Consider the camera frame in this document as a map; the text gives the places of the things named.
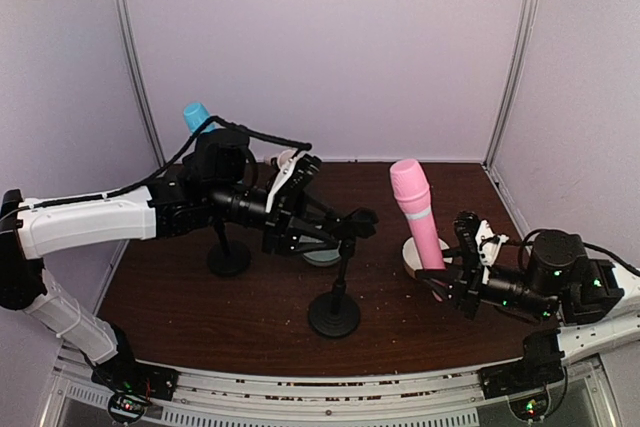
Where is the right aluminium frame post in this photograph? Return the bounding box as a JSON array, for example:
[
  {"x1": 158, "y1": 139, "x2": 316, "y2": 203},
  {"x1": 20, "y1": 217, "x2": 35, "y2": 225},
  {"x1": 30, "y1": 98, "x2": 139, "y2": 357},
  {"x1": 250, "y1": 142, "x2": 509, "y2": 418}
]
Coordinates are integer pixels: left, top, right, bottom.
[{"x1": 483, "y1": 0, "x2": 539, "y2": 172}]

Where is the white ceramic bowl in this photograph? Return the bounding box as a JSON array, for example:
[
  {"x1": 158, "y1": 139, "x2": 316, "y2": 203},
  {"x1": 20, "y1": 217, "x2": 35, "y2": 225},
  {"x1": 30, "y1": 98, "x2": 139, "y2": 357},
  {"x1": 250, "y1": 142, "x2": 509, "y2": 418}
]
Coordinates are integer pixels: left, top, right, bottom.
[{"x1": 402, "y1": 237, "x2": 453, "y2": 280}]

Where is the pink toy microphone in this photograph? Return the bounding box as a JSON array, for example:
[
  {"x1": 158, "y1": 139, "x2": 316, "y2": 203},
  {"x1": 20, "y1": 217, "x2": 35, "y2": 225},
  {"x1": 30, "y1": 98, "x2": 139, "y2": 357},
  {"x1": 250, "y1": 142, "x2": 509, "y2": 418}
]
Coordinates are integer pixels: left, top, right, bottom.
[{"x1": 389, "y1": 159, "x2": 445, "y2": 269}]

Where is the front aluminium rail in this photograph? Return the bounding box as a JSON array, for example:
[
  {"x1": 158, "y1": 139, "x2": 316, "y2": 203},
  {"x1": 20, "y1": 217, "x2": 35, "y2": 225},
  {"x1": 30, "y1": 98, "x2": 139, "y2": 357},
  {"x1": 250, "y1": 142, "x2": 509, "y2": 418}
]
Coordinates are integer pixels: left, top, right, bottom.
[{"x1": 49, "y1": 364, "x2": 611, "y2": 427}]

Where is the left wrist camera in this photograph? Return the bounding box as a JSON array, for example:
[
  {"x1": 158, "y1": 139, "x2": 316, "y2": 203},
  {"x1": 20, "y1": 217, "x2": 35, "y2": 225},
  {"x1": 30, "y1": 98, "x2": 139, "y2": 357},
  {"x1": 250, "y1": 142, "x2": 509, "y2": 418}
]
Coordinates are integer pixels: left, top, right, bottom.
[{"x1": 266, "y1": 153, "x2": 322, "y2": 214}]

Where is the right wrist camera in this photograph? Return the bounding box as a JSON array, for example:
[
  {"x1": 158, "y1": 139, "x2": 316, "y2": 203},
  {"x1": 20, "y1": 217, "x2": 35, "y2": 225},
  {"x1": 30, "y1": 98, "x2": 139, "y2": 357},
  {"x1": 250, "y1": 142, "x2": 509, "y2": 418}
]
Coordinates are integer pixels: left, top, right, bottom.
[{"x1": 453, "y1": 211, "x2": 510, "y2": 281}]

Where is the blue toy microphone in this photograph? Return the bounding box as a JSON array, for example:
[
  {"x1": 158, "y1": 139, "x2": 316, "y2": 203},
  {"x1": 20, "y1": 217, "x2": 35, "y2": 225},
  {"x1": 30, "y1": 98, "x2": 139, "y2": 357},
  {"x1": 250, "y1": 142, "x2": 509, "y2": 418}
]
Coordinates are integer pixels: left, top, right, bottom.
[{"x1": 183, "y1": 102, "x2": 210, "y2": 133}]

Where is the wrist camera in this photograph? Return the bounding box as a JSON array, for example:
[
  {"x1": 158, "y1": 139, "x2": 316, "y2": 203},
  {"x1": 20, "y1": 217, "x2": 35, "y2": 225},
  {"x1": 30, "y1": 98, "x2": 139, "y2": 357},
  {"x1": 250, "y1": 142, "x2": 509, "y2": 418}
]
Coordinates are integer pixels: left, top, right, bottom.
[
  {"x1": 453, "y1": 211, "x2": 510, "y2": 281},
  {"x1": 266, "y1": 153, "x2": 322, "y2": 214}
]

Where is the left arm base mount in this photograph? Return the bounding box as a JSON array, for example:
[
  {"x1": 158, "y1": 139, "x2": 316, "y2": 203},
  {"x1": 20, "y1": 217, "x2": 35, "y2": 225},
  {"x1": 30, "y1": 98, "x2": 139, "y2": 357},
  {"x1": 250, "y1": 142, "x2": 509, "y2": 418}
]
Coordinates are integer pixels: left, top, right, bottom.
[{"x1": 84, "y1": 325, "x2": 179, "y2": 426}]

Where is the cream toy microphone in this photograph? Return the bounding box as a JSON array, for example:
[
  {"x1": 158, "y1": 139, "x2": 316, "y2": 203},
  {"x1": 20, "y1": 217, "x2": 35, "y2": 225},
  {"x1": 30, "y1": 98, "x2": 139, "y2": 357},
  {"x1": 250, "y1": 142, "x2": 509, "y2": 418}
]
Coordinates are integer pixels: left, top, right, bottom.
[{"x1": 264, "y1": 149, "x2": 297, "y2": 170}]

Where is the aluminium frame post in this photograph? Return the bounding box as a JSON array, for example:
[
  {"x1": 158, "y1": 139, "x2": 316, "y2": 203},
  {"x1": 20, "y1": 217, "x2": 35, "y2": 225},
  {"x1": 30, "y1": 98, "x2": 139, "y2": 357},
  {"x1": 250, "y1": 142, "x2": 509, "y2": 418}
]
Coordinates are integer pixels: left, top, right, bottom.
[
  {"x1": 483, "y1": 0, "x2": 539, "y2": 172},
  {"x1": 114, "y1": 0, "x2": 166, "y2": 167}
]

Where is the black microphone stand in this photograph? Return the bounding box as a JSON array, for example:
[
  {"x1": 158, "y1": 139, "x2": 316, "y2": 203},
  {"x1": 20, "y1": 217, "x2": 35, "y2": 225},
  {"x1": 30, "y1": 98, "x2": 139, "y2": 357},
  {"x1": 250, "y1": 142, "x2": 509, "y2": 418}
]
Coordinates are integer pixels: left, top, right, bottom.
[
  {"x1": 181, "y1": 156, "x2": 252, "y2": 277},
  {"x1": 308, "y1": 208, "x2": 379, "y2": 339}
]

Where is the left aluminium frame post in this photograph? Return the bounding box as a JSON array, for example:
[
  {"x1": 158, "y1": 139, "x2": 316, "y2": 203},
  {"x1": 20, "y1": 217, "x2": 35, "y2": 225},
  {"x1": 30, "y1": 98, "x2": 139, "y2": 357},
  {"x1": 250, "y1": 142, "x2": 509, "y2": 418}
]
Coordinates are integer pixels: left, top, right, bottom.
[{"x1": 114, "y1": 0, "x2": 166, "y2": 167}]

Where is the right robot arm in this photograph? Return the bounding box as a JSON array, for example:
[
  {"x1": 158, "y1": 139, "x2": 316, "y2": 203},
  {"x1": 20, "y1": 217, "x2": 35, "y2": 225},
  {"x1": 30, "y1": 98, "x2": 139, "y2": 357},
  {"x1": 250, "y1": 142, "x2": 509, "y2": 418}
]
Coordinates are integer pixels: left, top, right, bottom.
[{"x1": 409, "y1": 226, "x2": 639, "y2": 365}]

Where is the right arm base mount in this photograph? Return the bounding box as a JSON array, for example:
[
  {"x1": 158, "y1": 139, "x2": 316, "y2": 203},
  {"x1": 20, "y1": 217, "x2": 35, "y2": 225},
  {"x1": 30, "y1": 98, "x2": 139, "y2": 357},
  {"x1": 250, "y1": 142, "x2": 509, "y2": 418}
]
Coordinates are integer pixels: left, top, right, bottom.
[{"x1": 478, "y1": 328, "x2": 569, "y2": 425}]

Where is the light green ceramic bowl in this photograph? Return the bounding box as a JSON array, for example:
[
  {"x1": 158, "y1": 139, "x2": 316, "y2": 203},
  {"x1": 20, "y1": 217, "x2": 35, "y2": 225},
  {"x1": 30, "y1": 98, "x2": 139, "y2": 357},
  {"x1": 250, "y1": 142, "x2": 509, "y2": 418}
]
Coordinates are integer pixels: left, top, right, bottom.
[{"x1": 302, "y1": 242, "x2": 341, "y2": 268}]

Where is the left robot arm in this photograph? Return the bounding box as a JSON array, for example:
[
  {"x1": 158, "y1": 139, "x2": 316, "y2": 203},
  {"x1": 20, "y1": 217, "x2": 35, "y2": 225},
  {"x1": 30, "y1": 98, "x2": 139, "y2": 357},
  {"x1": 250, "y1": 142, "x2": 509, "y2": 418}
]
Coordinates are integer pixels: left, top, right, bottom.
[{"x1": 1, "y1": 120, "x2": 346, "y2": 365}]

